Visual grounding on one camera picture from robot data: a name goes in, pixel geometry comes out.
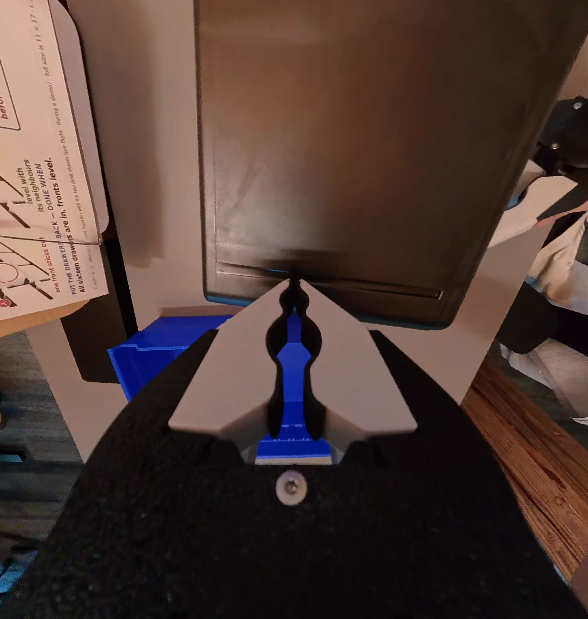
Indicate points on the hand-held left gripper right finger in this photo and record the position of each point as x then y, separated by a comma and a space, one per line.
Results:
361, 382

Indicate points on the black chair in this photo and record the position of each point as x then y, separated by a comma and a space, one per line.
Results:
531, 319

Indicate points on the blue plastic bin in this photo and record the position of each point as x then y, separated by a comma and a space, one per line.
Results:
148, 358

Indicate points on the light wooden board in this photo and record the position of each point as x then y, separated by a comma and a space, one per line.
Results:
27, 321

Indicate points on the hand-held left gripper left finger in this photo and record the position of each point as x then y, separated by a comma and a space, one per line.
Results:
226, 382

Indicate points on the white cardboard piece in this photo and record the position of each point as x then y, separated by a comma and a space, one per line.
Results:
88, 121

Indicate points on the brown wooden table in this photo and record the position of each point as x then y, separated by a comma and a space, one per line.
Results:
535, 474

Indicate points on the person's white clothing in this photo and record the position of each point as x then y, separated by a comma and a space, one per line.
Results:
560, 261

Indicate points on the printed instruction sheet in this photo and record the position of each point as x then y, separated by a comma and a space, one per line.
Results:
32, 169

